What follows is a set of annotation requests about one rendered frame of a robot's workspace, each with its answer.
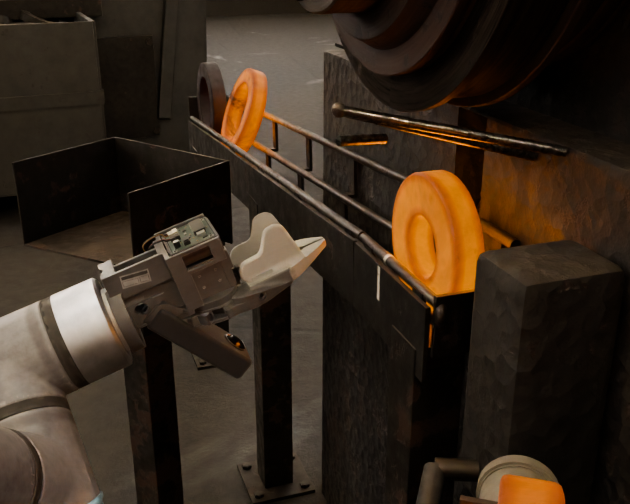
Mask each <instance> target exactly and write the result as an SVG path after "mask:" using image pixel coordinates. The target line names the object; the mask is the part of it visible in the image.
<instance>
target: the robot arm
mask: <svg viewBox="0 0 630 504"><path fill-rule="evenodd" d="M153 238H156V240H155V241H153V243H152V244H151V245H150V246H149V251H145V250H144V245H145V244H146V243H147V242H148V241H150V240H152V239H153ZM153 245H154V247H155V248H153V249H151V250H150V248H151V247H152V246H153ZM325 247H326V241H325V239H324V238H323V237H313V238H305V239H300V240H296V241H294V240H293V239H292V237H291V236H290V235H289V233H288V232H287V231H286V229H285V228H284V227H283V226H282V225H280V224H279V222H278V221H277V219H276V218H275V217H274V216H273V215H272V214H271V213H268V212H263V213H260V214H258V215H256V216H255V217H254V218H253V221H252V229H251V236H250V238H249V239H248V240H247V241H246V242H243V243H241V244H239V245H237V246H235V247H234V248H233V249H232V251H231V253H230V256H229V254H228V251H227V249H226V248H225V246H223V244H222V241H221V239H220V237H219V235H218V233H217V232H216V230H215V229H214V227H213V226H212V224H211V223H210V221H209V220H208V218H206V217H204V214H203V213H202V214H200V215H197V216H195V217H193V218H190V219H188V220H186V221H183V222H181V223H178V224H176V225H174V226H171V227H169V228H167V229H164V230H162V231H160V232H157V233H155V234H154V236H152V237H151V238H149V239H147V240H146V241H145V242H144V243H143V245H142V248H143V250H144V253H142V254H139V255H137V256H135V257H132V258H130V259H128V260H125V261H123V262H121V263H118V264H116V265H114V264H113V262H112V260H109V261H106V262H104V263H102V264H99V265H98V269H99V271H100V273H101V274H100V275H101V276H100V278H101V281H102V283H103V286H104V289H103V288H102V287H101V285H100V283H99V282H98V281H97V279H94V278H90V279H88V280H86V281H83V282H81V283H79V284H76V285H74V286H72V287H69V288H67V289H65V290H63V291H60V292H58V293H56V294H53V295H51V296H49V297H47V298H45V299H43V300H40V301H38V302H35V303H33V304H31V305H28V306H26V307H24V308H21V309H19V310H17V311H14V312H12V313H10V314H8V315H5V316H3V317H1V318H0V504H104V503H103V500H102V499H103V492H102V491H99V488H98V485H97V482H96V480H95V477H94V474H93V471H92V468H91V465H90V463H89V460H88V457H87V454H86V451H85V449H84V446H83V443H82V440H81V437H80V434H79V432H78V429H77V426H76V423H75V420H74V417H73V415H72V412H71V410H70V407H69V403H68V400H67V397H66V395H67V394H69V393H71V392H74V391H76V390H78V389H80V388H82V387H84V386H86V385H88V384H90V383H92V382H95V381H97V380H99V379H101V378H103V377H106V376H108V375H110V374H112V373H114V372H117V371H119V370H121V369H123V368H125V367H127V366H130V365H132V362H133V357H132V354H131V351H132V352H133V353H134V352H136V351H138V350H140V349H143V348H145V347H146V343H145V340H144V337H143V335H142V332H141V328H143V327H145V326H147V328H148V329H150V330H151V331H153V332H155V333H157V334H158V335H160V336H162V337H164V338H165V339H167V340H169V341H171V342H172V343H174V344H176V345H178V346H180V347H181V348H183V349H185V350H187V351H188V352H190V353H192V354H194V355H195V356H197V357H199V358H201V359H202V360H204V361H206V362H208V363H210V364H211V365H213V366H215V367H216V368H218V369H220V370H222V371H224V372H225V373H227V374H229V375H231V376H233V377H234V378H237V379H239V378H241V377H242V376H243V375H244V373H245V372H246V371H247V370H248V368H249V367H250V366H251V364H252V361H251V358H250V356H249V354H248V352H247V349H246V347H245V345H244V342H243V341H242V340H240V339H239V338H238V337H237V336H235V335H232V334H230V333H228V332H226V331H225V330H223V329H221V328H220V327H218V326H216V325H215V324H216V323H219V322H222V321H225V320H228V319H231V318H233V317H235V316H236V315H238V314H241V313H244V312H247V311H250V310H252V309H254V308H257V307H259V306H261V305H262V304H264V303H266V302H268V301H269V300H271V299H272V298H274V297H275V296H276V295H278V294H279V293H280V292H282V291H283V290H284V289H286V288H287V287H288V286H290V285H291V284H292V283H293V281H294V280H295V279H297V278H298V277H299V276H300V275H301V274H302V273H303V272H304V271H305V270H306V269H307V268H308V267H309V266H310V264H311V263H312V262H313V261H314V260H315V259H316V257H317V256H318V255H319V254H320V253H321V251H322V250H323V249H324V248H325ZM240 279H242V280H244V281H246V283H244V284H242V285H241V283H240ZM130 350H131V351H130Z"/></svg>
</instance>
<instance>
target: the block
mask: <svg viewBox="0 0 630 504"><path fill-rule="evenodd" d="M624 284H625V276H624V271H623V270H622V269H621V267H620V266H618V265H617V264H615V263H613V262H611V261H610V260H608V259H606V258H604V257H602V256H601V255H599V254H597V253H595V252H593V251H592V250H590V249H588V248H586V247H585V246H583V245H581V244H579V243H577V242H575V241H572V240H560V241H553V242H546V243H538V244H531V245H524V246H517V247H509V248H502V249H495V250H488V251H485V252H483V253H481V254H480V255H479V257H478V260H477V265H476V277H475V289H474V301H473V313H472V325H471V337H470V349H469V361H468V373H467V385H466V397H465V409H464V421H463V433H462V446H461V458H467V459H475V460H477V461H479V476H480V473H481V471H482V470H483V469H484V468H485V466H486V465H488V464H489V463H490V462H491V461H493V460H495V459H497V458H499V457H503V456H507V455H523V456H527V457H531V458H533V459H535V460H538V461H539V462H541V463H542V464H544V465H546V466H547V467H548V468H549V469H550V470H551V471H552V473H553V474H554V475H555V477H556V478H557V481H558V483H559V485H561V486H562V489H563V492H564V496H565V504H586V503H587V502H588V500H589V499H590V495H591V489H592V483H593V477H594V470H595V464H596V458H597V452H598V446H599V439H600V433H601V427H602V421H603V414H604V408H605V402H606V396H607V390H608V383H609V377H610V371H611V365H612V359H613V352H614V346H615V340H616V334H617V327H618V321H619V315H620V309H621V303H622V296H623V290H624Z"/></svg>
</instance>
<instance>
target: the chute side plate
mask: <svg viewBox="0 0 630 504"><path fill-rule="evenodd" d="M188 133H189V146H190V152H191V153H192V145H193V147H194V148H195V149H196V150H197V154H200V155H205V156H210V157H215V158H219V159H224V160H229V161H230V181H231V193H232V194H233V195H234V196H235V197H237V198H238V199H239V200H240V201H241V202H242V203H243V204H244V205H245V206H246V207H247V208H248V209H249V195H250V196H251V197H252V198H253V199H254V200H255V202H256V203H257V204H258V214H260V213H263V212H268V213H271V214H272V215H273V216H274V217H275V218H276V219H277V221H278V222H279V224H280V225H282V226H283V227H284V228H285V229H286V231H287V232H288V233H289V235H290V236H291V237H292V239H293V240H294V241H296V240H300V239H305V238H313V237H323V238H324V239H325V241H326V247H325V248H324V249H323V250H322V251H321V253H320V254H319V255H318V256H317V257H316V259H315V260H314V261H313V262H312V263H311V264H310V266H311V267H312V268H313V269H314V270H315V271H316V272H317V273H318V274H319V275H320V276H321V277H323V278H324V279H325V280H326V281H327V282H328V283H329V284H330V285H331V286H332V287H333V288H334V289H335V290H337V291H338V292H339V293H340V294H341V295H342V296H343V297H344V298H345V299H346V300H347V301H348V302H349V303H351V304H352V305H353V306H354V307H355V309H356V310H357V311H358V312H359V313H360V314H361V315H362V316H363V318H364V319H365V320H366V321H367V322H368V323H369V324H370V325H371V327H372V328H373V329H374V330H375V331H376V332H377V333H378V334H379V336H380V337H381V338H382V339H383V340H384V341H385V342H386V343H387V345H388V346H389V347H390V348H391V330H392V325H394V326H395V327H396V328H397V329H398V330H399V331H400V333H401V334H402V335H403V336H404V337H405V338H406V339H407V340H408V341H409V342H410V343H411V344H412V345H413V346H414V347H415V349H416V365H415V376H416V377H417V378H418V379H419V381H420V382H421V383H424V382H426V380H427V363H428V347H429V331H430V314H431V307H429V306H428V305H427V304H426V303H425V302H424V301H423V300H421V299H420V298H419V297H418V296H417V295H416V294H415V293H414V292H413V291H412V290H411V289H410V288H409V287H408V286H407V285H405V284H404V283H403V282H402V281H401V280H400V279H399V278H398V277H397V276H396V275H395V274H393V273H392V272H391V271H390V270H389V269H388V268H387V267H386V266H385V265H384V264H383V263H382V262H380V261H379V260H378V259H377V258H376V257H375V256H374V255H373V254H371V253H370V252H369V251H368V250H367V249H366V248H365V247H364V246H363V245H362V244H361V243H360V242H357V240H356V239H355V238H353V237H352V236H350V235H349V234H347V233H346V232H345V231H343V230H342V229H341V228H339V227H338V226H337V225H335V224H334V223H332V222H331V221H330V220H328V219H327V218H325V217H324V216H323V215H321V214H320V213H318V212H317V211H316V210H314V209H313V208H311V207H310V206H309V205H307V204H306V203H304V202H303V201H302V200H300V199H299V198H297V197H296V196H295V195H293V194H292V193H291V192H289V191H288V190H286V189H285V188H284V187H282V186H281V185H279V184H278V183H277V182H275V181H274V180H272V179H271V178H270V177H268V176H267V175H266V174H264V173H263V172H261V171H260V170H258V169H257V168H256V167H254V166H253V165H252V164H250V163H249V162H247V161H246V160H245V159H243V158H242V157H240V156H239V155H238V154H236V153H235V152H233V151H232V150H231V149H229V148H228V147H227V146H225V145H224V144H222V143H221V142H220V141H218V140H217V139H215V138H214V137H213V136H211V135H210V134H208V133H207V132H206V131H204V130H203V129H201V128H200V127H199V126H197V125H196V124H194V123H193V122H192V121H190V120H188ZM378 266H379V267H380V290H379V300H378V299H377V273H378Z"/></svg>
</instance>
